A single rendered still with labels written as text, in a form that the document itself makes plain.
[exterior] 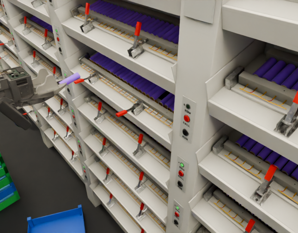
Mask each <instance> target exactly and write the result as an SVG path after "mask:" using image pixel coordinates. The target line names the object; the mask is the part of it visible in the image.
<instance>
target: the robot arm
mask: <svg viewBox="0 0 298 233"><path fill-rule="evenodd" d="M0 74H1V75H0V112H1V113H2V114H3V115H5V116H6V117H8V118H9V119H10V120H12V121H13V122H14V123H15V124H16V126H18V127H21V128H22V129H24V130H27V129H28V128H30V127H31V126H32V124H31V123H30V121H29V119H28V117H27V116H26V115H23V114H21V113H20V112H18V111H17V110H16V109H15V108H14V107H24V106H30V105H33V104H38V103H42V102H44V101H46V100H48V99H50V98H52V97H54V95H56V94H57V93H59V92H60V91H61V90H62V89H63V88H64V87H65V86H66V85H67V83H62V84H59V82H60V81H62V80H56V79H55V78H54V76H53V75H49V73H48V72H47V70H46V69H44V68H42V69H40V70H39V72H38V76H37V77H36V78H34V79H31V75H29V74H28V73H27V72H26V71H25V70H24V69H23V68H22V67H21V66H18V67H13V68H9V69H5V70H1V71H0ZM34 92H36V93H37V94H34Z"/></svg>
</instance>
